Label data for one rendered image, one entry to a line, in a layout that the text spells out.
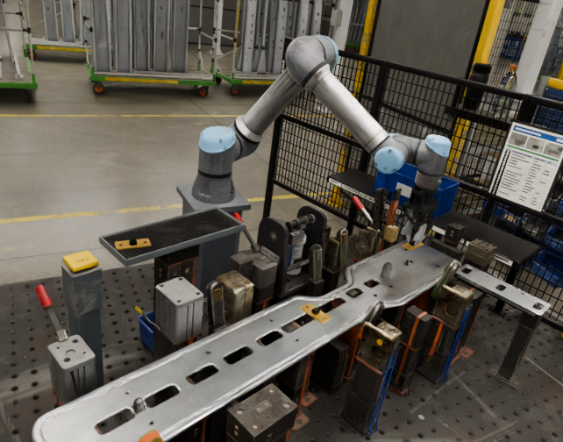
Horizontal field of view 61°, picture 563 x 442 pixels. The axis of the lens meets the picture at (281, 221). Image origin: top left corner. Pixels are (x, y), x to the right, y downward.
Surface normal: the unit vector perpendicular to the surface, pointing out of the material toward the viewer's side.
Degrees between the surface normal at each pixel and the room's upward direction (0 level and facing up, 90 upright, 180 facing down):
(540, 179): 90
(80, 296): 90
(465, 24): 90
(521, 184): 90
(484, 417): 0
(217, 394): 0
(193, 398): 0
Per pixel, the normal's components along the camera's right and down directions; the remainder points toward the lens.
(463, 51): -0.87, 0.12
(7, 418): 0.13, -0.89
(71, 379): 0.69, 0.40
